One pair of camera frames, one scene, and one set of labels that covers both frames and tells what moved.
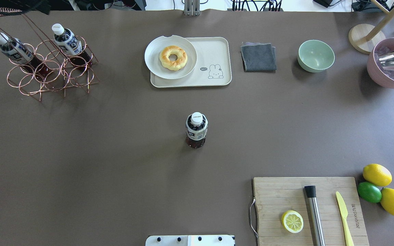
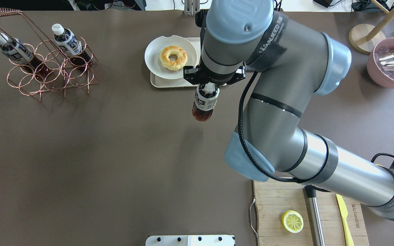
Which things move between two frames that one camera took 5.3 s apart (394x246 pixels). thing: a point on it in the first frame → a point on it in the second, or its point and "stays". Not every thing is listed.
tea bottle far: x=15 y=50 stays
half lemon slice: x=292 y=221 stays
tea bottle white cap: x=196 y=126 → x=205 y=99
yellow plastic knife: x=349 y=239 stays
